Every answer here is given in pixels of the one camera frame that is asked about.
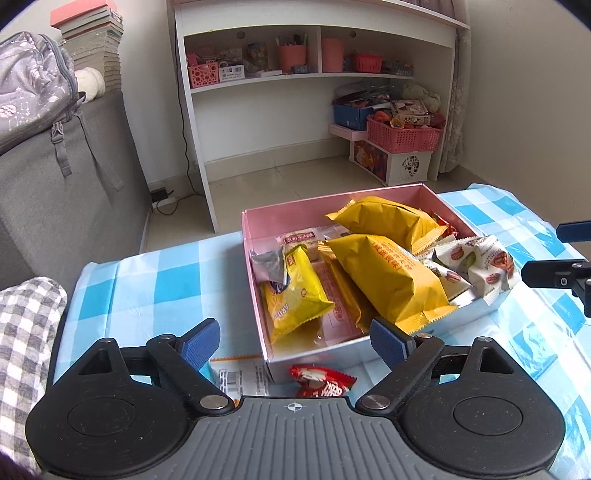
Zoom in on pink cardboard box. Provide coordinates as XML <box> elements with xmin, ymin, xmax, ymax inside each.
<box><xmin>241</xmin><ymin>183</ymin><xmax>511</xmax><ymax>384</ymax></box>

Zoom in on orange and white snack packet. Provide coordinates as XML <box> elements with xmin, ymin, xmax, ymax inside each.
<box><xmin>209</xmin><ymin>354</ymin><xmax>271</xmax><ymax>398</ymax></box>

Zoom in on red chocolate bar wrapper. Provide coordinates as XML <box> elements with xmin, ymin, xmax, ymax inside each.
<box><xmin>290</xmin><ymin>364</ymin><xmax>358</xmax><ymax>398</ymax></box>

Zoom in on white cutout storage box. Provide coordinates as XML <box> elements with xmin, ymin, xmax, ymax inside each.
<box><xmin>349</xmin><ymin>138</ymin><xmax>434</xmax><ymax>186</ymax></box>

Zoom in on small yellow cookie packet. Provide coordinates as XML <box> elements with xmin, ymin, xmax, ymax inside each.
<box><xmin>259</xmin><ymin>244</ymin><xmax>335</xmax><ymax>346</ymax></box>

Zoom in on white and brown toy box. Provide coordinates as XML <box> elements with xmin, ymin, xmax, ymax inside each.
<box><xmin>390</xmin><ymin>99</ymin><xmax>430</xmax><ymax>127</ymax></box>

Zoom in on grey patterned backpack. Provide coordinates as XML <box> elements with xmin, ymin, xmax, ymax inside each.
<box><xmin>0</xmin><ymin>31</ymin><xmax>125</xmax><ymax>192</ymax></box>

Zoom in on blue storage box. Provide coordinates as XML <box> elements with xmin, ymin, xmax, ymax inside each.
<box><xmin>332</xmin><ymin>104</ymin><xmax>375</xmax><ymax>131</ymax></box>

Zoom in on plain pink cup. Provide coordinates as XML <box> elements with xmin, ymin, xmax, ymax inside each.
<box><xmin>321</xmin><ymin>38</ymin><xmax>345</xmax><ymax>73</ymax></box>

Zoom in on large yellow snack packet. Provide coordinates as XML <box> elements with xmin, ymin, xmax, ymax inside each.
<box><xmin>318</xmin><ymin>233</ymin><xmax>458</xmax><ymax>337</ymax></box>
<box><xmin>325</xmin><ymin>196</ymin><xmax>448</xmax><ymax>254</ymax></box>

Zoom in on black power cable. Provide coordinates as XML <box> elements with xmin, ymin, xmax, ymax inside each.
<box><xmin>154</xmin><ymin>111</ymin><xmax>204</xmax><ymax>217</ymax></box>

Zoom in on clear biscuit packet red label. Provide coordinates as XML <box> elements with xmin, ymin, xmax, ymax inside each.
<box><xmin>274</xmin><ymin>226</ymin><xmax>335</xmax><ymax>259</ymax></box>

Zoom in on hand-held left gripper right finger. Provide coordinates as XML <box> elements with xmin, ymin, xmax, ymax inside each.
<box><xmin>355</xmin><ymin>318</ymin><xmax>515</xmax><ymax>412</ymax></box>

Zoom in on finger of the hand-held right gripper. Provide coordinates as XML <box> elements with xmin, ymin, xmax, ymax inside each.
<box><xmin>556</xmin><ymin>220</ymin><xmax>591</xmax><ymax>241</ymax></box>
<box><xmin>522</xmin><ymin>260</ymin><xmax>591</xmax><ymax>318</ymax></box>

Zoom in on blue checked tablecloth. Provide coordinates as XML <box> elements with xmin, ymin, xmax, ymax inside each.
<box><xmin>55</xmin><ymin>184</ymin><xmax>591</xmax><ymax>480</ymax></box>

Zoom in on round white plush toy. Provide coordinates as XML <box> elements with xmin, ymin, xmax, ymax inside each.
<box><xmin>74</xmin><ymin>67</ymin><xmax>106</xmax><ymax>101</ymax></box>

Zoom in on grey checked cushion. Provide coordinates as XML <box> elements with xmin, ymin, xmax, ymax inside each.
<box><xmin>0</xmin><ymin>276</ymin><xmax>69</xmax><ymax>462</ymax></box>

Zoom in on large white nut packet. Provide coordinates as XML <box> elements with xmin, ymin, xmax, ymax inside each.
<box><xmin>466</xmin><ymin>235</ymin><xmax>517</xmax><ymax>305</ymax></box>

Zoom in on silver foil snack packet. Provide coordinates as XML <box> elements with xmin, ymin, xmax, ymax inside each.
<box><xmin>250</xmin><ymin>246</ymin><xmax>288</xmax><ymax>285</ymax></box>

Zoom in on white shelf unit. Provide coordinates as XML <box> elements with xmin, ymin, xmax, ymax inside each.
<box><xmin>167</xmin><ymin>0</ymin><xmax>472</xmax><ymax>234</ymax></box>

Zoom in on clear toy container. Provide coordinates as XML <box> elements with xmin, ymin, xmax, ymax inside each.
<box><xmin>247</xmin><ymin>42</ymin><xmax>269</xmax><ymax>73</ymax></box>

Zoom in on pink pen cup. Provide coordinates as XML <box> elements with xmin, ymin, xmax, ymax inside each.
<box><xmin>277</xmin><ymin>44</ymin><xmax>308</xmax><ymax>75</ymax></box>

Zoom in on large pink plastic basket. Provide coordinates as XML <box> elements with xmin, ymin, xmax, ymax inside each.
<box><xmin>366</xmin><ymin>115</ymin><xmax>443</xmax><ymax>154</ymax></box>

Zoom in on small red basket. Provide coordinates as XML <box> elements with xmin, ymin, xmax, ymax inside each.
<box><xmin>353</xmin><ymin>53</ymin><xmax>384</xmax><ymax>73</ymax></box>

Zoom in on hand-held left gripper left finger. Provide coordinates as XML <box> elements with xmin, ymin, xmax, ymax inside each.
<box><xmin>76</xmin><ymin>318</ymin><xmax>234</xmax><ymax>414</ymax></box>

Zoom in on lace curtain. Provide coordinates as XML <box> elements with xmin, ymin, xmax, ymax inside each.
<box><xmin>438</xmin><ymin>0</ymin><xmax>472</xmax><ymax>174</ymax></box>

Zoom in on stack of books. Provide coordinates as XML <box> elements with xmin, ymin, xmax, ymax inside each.
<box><xmin>50</xmin><ymin>0</ymin><xmax>125</xmax><ymax>93</ymax></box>

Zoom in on small pink perforated basket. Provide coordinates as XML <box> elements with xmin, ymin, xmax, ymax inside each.
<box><xmin>187</xmin><ymin>62</ymin><xmax>220</xmax><ymax>89</ymax></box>

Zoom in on golden brown snack packet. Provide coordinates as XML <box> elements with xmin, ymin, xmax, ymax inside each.
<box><xmin>318</xmin><ymin>247</ymin><xmax>377</xmax><ymax>333</ymax></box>

